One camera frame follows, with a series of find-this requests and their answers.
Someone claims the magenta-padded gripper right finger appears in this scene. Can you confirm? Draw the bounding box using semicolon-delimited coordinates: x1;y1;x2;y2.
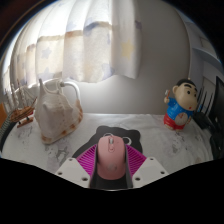
125;148;169;190

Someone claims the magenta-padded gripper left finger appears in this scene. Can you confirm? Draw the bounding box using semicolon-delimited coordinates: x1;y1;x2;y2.
54;148;99;190

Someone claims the pink computer mouse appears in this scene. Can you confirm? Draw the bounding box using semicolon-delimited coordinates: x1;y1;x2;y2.
96;133;128;181

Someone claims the black cat-shaped mouse pad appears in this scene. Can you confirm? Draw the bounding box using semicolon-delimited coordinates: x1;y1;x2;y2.
71;125;144;161

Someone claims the white printed tablecloth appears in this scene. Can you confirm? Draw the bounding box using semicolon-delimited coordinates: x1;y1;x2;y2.
1;113;214;176

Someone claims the large white conch shell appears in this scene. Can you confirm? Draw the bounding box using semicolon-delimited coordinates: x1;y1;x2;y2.
34;78;84;145

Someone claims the cartoon boy figurine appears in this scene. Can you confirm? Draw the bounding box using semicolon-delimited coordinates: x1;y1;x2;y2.
163;78;198;131

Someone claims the black router with antennas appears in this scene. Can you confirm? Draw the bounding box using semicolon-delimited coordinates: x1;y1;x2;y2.
193;86;216;129

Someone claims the wooden model sailing ship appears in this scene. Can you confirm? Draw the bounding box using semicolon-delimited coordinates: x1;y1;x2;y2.
3;79;38;129

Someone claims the white curved pipe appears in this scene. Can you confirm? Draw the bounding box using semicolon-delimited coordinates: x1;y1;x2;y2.
43;79;82;103

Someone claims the orange wooden chair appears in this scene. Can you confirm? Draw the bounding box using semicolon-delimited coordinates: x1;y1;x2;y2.
0;103;8;128

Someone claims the black monitor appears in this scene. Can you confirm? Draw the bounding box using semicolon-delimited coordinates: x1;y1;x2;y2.
209;75;224;159

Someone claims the white star-print curtain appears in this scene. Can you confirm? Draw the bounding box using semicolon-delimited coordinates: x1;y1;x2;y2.
3;0;143;88

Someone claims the white wall shelf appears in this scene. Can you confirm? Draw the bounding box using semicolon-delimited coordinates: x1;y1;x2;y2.
191;19;224;68

